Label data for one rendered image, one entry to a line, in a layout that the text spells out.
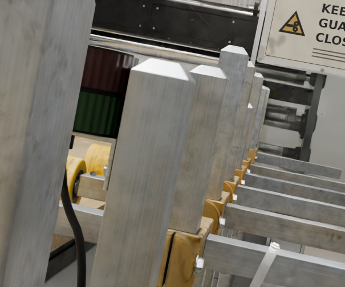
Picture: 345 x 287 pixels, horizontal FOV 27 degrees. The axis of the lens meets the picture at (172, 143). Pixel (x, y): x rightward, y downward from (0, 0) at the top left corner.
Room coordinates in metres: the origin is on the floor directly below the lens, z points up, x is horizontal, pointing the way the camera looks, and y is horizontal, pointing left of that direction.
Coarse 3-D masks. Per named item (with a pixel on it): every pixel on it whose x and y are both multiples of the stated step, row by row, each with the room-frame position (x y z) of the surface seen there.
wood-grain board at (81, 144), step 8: (80, 144) 1.99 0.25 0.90; (88, 144) 2.04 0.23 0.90; (104, 144) 2.13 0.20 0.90; (72, 152) 1.76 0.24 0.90; (80, 152) 1.79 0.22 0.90; (80, 200) 1.11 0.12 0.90; (88, 200) 1.12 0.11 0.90; (96, 200) 1.14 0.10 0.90; (56, 240) 0.88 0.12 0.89; (64, 240) 0.92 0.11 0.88
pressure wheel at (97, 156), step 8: (96, 144) 1.24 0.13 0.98; (88, 152) 1.21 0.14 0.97; (96, 152) 1.21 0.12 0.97; (104, 152) 1.21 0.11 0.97; (88, 160) 1.20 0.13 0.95; (96, 160) 1.20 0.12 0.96; (104, 160) 1.20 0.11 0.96; (88, 168) 1.20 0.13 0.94; (96, 168) 1.20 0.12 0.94; (104, 176) 1.20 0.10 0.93
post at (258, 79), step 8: (256, 72) 1.66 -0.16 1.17; (256, 80) 1.65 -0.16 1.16; (256, 88) 1.65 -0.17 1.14; (256, 96) 1.65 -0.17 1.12; (256, 104) 1.65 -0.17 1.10; (256, 112) 1.65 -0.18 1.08; (248, 136) 1.65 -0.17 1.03; (248, 144) 1.65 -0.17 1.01; (248, 152) 1.65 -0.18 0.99; (232, 232) 1.67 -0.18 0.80
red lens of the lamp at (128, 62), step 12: (96, 60) 0.40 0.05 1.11; (108, 60) 0.41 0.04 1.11; (120, 60) 0.41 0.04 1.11; (132, 60) 0.42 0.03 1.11; (84, 72) 0.40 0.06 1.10; (96, 72) 0.41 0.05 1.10; (108, 72) 0.41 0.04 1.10; (120, 72) 0.41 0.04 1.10; (84, 84) 0.40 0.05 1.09; (96, 84) 0.41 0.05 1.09; (108, 84) 0.41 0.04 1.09; (120, 84) 0.41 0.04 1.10
